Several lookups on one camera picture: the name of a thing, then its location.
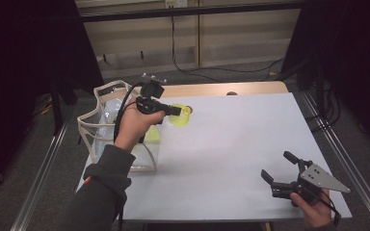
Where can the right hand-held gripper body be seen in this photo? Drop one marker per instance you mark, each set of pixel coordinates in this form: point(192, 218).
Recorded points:
point(319, 179)

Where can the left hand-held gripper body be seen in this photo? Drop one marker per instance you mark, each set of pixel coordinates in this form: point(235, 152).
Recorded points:
point(151, 102)

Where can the yellow shuttlecock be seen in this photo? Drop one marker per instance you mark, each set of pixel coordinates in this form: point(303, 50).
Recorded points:
point(181, 118)
point(153, 134)

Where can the clear bag with beige trim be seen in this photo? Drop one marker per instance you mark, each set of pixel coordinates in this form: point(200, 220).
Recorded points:
point(101, 128)

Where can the person's left hand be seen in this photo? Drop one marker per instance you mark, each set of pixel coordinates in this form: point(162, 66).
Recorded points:
point(135, 128)

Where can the person's right hand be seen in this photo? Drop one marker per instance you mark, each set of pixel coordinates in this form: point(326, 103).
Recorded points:
point(317, 213)

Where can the dark table grommet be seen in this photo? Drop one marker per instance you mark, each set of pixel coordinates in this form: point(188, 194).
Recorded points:
point(232, 93)

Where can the black metal stand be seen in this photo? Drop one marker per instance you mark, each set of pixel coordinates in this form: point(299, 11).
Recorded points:
point(57, 109)

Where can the wooden cabinet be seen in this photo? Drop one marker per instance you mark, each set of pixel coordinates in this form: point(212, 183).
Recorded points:
point(237, 41)

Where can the black horizontal bar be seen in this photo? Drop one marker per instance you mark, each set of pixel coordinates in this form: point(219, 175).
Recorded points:
point(189, 11)

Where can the aluminium rail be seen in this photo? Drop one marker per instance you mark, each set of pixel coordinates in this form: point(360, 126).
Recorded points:
point(41, 176)
point(343, 150)

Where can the white wall socket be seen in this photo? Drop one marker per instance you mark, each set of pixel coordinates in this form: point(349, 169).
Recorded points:
point(176, 3)

